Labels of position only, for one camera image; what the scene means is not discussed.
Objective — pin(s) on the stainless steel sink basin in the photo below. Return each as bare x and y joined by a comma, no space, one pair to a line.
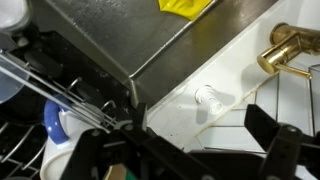
147,50

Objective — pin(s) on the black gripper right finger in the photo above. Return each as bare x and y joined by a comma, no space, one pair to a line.
286,146

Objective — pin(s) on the gold faucet handle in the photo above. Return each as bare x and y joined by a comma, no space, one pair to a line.
294,71

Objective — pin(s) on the white air gap cap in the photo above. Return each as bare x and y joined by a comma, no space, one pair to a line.
206,96

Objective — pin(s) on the yellow rubber glove in sink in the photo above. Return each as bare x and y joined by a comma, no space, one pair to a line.
188,9

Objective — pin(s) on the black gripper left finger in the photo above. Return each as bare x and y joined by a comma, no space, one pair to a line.
146,156

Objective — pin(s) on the gold pull-down kitchen faucet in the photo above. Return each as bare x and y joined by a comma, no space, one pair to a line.
287,42

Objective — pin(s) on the black dish drying rack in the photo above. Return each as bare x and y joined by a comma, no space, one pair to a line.
22,132

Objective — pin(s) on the white mug blue handle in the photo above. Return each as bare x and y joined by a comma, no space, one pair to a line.
64,129

